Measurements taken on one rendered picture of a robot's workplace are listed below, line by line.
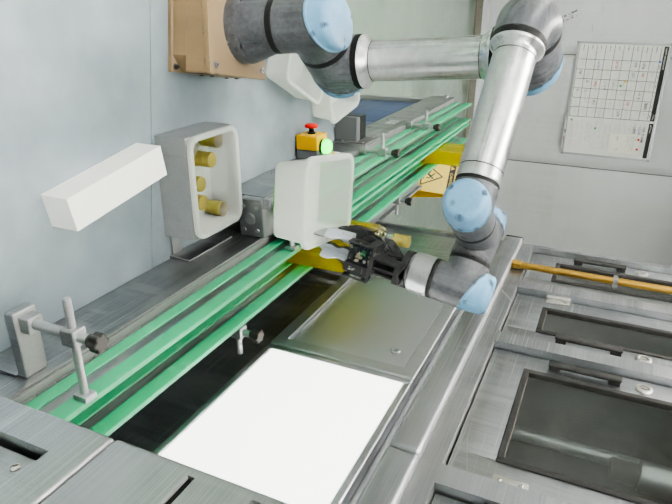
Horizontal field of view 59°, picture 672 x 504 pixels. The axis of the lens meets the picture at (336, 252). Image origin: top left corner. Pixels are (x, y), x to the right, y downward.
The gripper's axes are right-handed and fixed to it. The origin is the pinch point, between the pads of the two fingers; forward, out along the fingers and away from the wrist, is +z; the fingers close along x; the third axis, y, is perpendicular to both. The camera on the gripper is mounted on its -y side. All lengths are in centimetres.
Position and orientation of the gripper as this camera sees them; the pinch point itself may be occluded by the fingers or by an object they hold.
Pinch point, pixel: (321, 236)
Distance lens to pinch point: 120.4
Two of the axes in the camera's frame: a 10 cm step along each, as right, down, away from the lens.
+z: -8.9, -3.1, 3.5
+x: -1.9, 9.3, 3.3
